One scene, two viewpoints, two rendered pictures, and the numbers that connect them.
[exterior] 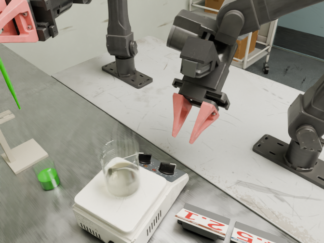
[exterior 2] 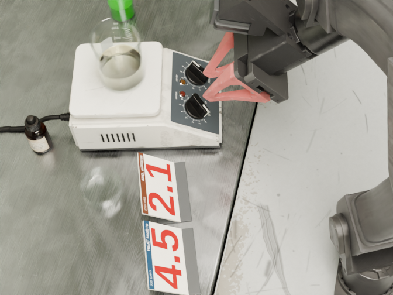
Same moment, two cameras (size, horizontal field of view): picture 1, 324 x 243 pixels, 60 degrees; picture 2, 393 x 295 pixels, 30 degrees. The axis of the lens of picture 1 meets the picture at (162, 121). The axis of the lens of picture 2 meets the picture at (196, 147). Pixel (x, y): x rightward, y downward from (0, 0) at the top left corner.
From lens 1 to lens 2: 65 cm
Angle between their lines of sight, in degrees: 44
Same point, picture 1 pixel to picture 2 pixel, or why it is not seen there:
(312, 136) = (337, 239)
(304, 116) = (345, 205)
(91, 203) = (82, 62)
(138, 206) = (104, 104)
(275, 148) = not seen: hidden behind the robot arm
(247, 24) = (321, 13)
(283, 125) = not seen: outside the picture
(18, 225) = (57, 27)
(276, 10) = (344, 26)
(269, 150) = not seen: hidden behind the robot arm
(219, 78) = (264, 51)
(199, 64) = (217, 14)
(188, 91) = (239, 37)
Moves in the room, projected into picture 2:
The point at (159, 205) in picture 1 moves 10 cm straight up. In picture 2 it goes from (130, 126) to (119, 79)
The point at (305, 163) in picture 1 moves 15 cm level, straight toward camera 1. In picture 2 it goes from (345, 277) to (219, 269)
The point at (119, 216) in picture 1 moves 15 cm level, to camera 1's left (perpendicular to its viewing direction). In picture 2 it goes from (82, 96) to (34, 24)
